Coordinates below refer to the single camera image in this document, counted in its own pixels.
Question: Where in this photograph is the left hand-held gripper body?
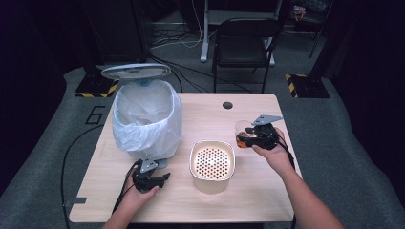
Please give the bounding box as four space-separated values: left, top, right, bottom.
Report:
132 158 160 194

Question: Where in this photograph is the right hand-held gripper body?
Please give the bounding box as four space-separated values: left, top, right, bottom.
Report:
251 114 284 152

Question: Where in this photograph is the clear plastic cup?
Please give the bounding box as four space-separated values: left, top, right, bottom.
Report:
234 119 256 150

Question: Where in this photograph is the white pedal trash can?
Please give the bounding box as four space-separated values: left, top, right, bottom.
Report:
100 62 184 170

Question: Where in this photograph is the person's left hand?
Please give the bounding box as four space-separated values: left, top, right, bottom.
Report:
121 177 160 208

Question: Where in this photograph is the person's right hand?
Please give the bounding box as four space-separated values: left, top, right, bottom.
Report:
252 127 296 176

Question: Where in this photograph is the white plastic trash bag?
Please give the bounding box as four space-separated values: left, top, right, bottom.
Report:
111 79 184 160

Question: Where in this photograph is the beige container with perforated strainer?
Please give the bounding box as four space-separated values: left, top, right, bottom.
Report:
189 139 237 195

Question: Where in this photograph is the black folding chair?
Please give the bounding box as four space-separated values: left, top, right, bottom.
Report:
211 17 285 94

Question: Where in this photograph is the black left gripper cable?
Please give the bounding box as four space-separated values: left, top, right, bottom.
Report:
112 159 142 215

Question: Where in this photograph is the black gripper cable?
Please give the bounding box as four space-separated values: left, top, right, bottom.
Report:
112 159 142 215
277 133 298 229

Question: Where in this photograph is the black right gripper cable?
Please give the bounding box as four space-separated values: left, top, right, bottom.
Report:
277 133 298 229

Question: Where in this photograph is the black yellow striped base plate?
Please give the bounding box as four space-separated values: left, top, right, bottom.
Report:
285 73 331 99
75 76 119 98

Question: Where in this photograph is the black floor cable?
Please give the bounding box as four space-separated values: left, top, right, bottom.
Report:
60 124 105 229

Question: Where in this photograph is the white desk frame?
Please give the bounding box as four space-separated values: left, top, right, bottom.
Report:
200 0 277 67

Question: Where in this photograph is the white floor cable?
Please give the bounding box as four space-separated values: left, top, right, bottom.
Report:
149 0 204 51

